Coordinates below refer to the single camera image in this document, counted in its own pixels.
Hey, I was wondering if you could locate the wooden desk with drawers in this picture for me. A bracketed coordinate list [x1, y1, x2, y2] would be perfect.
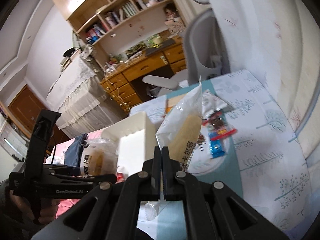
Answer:
[100, 37, 186, 113]

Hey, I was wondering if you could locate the dark blue folded cloth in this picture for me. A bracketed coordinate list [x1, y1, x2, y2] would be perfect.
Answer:
[65, 133, 87, 167]

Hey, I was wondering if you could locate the brown wafer cracker pack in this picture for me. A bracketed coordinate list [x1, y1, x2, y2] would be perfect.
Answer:
[165, 96, 180, 114]

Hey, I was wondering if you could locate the blue small candy packet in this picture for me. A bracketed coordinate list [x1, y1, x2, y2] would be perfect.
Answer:
[209, 132, 225, 158]

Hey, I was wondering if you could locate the white plastic storage bin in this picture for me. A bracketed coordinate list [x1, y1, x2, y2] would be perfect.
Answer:
[101, 111, 157, 178]

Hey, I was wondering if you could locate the white red packet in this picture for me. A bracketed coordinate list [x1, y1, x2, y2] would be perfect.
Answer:
[202, 89, 228, 119]

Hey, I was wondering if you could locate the pink bed blanket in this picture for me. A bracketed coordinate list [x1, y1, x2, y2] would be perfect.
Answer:
[53, 128, 104, 218]

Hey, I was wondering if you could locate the grey office chair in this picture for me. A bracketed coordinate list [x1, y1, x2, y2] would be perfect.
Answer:
[143, 8, 231, 96]

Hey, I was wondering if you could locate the wooden bookshelf with books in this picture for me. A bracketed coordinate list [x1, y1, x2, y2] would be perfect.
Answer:
[53, 0, 185, 66]

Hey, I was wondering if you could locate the person left hand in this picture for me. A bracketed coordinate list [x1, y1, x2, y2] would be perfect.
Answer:
[8, 189, 61, 225]

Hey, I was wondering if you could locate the lace covered piano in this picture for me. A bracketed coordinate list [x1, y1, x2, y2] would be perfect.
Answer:
[46, 46, 127, 139]

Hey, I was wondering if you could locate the white brown large snack bag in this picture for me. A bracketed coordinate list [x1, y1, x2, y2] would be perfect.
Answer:
[156, 83, 202, 171]

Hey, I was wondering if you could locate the orange egg yolk pastry pack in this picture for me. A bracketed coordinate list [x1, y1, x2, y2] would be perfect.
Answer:
[80, 138, 118, 177]

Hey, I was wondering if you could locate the dark red snack packet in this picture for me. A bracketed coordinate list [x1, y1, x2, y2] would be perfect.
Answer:
[202, 112, 238, 141]

